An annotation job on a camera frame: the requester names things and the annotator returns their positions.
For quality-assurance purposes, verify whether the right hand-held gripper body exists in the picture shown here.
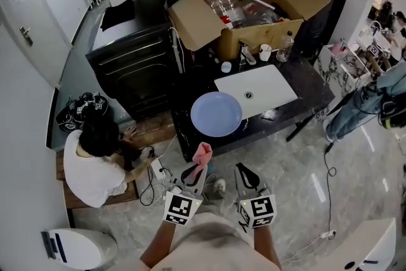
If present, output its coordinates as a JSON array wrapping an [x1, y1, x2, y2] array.
[[237, 190, 277, 229]]

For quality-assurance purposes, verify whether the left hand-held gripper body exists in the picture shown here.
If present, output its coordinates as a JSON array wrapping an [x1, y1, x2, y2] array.
[[163, 183, 204, 226]]

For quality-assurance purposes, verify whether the pink cloth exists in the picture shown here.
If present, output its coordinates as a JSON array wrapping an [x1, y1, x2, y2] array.
[[191, 142, 214, 184]]

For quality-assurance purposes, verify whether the blue round plate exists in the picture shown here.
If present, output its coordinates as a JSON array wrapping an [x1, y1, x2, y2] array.
[[190, 91, 244, 138]]

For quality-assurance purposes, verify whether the person's left forearm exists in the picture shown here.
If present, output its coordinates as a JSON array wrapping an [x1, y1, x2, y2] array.
[[139, 219, 179, 270]]

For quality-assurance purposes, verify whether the person's right forearm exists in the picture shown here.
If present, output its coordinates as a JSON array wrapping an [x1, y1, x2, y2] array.
[[251, 225, 282, 271]]

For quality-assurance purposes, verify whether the person's shoe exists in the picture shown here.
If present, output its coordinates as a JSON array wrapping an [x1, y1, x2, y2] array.
[[212, 177, 227, 199]]

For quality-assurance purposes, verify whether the person in white shirt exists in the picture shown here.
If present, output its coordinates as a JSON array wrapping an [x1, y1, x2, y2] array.
[[139, 211, 283, 271]]

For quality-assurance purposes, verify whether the wooden platform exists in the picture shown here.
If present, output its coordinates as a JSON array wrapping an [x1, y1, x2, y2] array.
[[56, 110, 179, 211]]

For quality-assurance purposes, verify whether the black marble vanity table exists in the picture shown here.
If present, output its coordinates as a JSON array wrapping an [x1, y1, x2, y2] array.
[[171, 47, 337, 166]]

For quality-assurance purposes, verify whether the white sink basin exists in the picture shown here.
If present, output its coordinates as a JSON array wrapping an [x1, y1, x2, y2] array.
[[214, 63, 299, 121]]

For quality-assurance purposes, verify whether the white oval appliance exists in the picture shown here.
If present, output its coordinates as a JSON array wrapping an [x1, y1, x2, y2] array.
[[41, 227, 119, 271]]

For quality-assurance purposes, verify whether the white printed table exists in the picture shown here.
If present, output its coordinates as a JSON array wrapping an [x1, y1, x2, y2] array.
[[317, 217, 406, 271]]

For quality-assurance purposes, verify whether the black gear bag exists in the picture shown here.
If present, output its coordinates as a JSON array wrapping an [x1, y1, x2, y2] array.
[[55, 91, 110, 133]]

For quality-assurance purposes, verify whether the chrome faucet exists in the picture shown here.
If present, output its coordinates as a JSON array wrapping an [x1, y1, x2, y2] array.
[[239, 41, 257, 66]]

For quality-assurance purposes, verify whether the white cup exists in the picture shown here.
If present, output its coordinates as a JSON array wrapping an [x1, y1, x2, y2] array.
[[259, 43, 272, 62]]

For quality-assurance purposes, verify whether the small clear plastic bottle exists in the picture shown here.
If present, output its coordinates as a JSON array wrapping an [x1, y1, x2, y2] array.
[[275, 30, 294, 63]]

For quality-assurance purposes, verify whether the large open cardboard box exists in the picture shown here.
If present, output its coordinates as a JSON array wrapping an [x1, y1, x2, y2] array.
[[167, 0, 332, 63]]

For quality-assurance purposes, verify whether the white marble cabinet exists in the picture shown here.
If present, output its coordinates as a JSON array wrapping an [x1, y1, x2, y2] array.
[[317, 39, 381, 100]]

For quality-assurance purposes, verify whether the black cloth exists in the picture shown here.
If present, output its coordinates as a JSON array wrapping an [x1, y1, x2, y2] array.
[[100, 0, 136, 32]]

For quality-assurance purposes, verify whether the large clear plastic bottle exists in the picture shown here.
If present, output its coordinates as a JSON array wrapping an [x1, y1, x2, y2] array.
[[195, 0, 250, 29]]

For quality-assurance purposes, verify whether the white door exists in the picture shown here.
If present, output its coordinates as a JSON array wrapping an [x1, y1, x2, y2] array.
[[0, 0, 73, 87]]

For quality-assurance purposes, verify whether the black cable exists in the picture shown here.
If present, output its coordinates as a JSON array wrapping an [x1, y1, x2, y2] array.
[[322, 142, 337, 232], [138, 145, 169, 206]]

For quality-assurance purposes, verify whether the white hose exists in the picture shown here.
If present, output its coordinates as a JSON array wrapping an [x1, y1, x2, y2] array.
[[169, 27, 185, 74]]

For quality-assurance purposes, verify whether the metal door handle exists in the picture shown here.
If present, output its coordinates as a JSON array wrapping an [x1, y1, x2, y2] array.
[[19, 25, 34, 47]]

